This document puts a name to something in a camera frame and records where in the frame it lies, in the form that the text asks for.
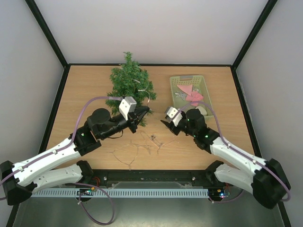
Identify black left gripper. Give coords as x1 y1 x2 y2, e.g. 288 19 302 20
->
100 107 150 140

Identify clear led string lights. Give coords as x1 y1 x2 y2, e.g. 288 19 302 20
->
106 65 180 171

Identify small green christmas tree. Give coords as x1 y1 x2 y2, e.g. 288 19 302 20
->
105 52 157 127

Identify light green plastic basket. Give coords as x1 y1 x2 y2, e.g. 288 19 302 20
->
169 75 213 120

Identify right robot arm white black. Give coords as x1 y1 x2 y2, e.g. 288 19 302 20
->
163 106 291 209

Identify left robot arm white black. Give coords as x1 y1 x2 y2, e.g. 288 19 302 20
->
0 106 150 206

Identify silver star ornament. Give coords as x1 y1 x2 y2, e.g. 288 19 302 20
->
175 91 187 101

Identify pink bow ornament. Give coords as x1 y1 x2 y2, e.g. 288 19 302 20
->
186 91 204 106

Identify pink paper triangle ornament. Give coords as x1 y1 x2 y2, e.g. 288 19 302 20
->
177 84 193 96

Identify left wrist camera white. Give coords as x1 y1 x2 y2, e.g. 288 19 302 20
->
119 96 137 121

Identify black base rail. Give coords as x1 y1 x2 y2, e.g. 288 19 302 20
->
47 169 237 190

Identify light blue slotted cable duct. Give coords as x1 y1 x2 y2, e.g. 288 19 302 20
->
32 188 209 199

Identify black corner frame post left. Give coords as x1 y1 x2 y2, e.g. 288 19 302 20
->
25 0 68 68

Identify black corner frame post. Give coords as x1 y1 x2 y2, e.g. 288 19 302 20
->
232 0 278 70
25 0 68 68

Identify black corner frame post right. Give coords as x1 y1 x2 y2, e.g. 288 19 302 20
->
232 0 278 70

